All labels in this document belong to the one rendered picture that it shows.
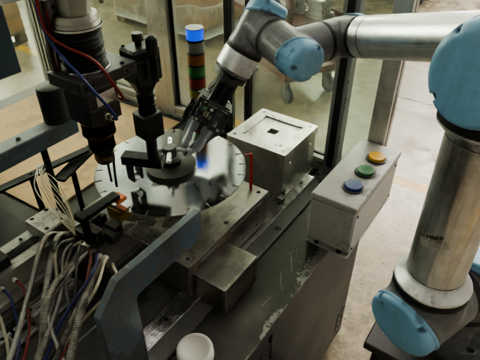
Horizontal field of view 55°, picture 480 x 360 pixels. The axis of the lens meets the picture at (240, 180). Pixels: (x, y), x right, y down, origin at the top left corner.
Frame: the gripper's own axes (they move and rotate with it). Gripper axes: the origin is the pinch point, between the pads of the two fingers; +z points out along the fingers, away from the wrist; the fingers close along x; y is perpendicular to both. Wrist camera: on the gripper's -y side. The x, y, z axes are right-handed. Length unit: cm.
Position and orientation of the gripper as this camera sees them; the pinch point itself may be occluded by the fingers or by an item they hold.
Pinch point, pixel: (187, 148)
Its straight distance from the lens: 101.9
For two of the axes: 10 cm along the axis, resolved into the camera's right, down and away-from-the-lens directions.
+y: 0.1, 4.2, -9.1
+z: -5.0, 7.9, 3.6
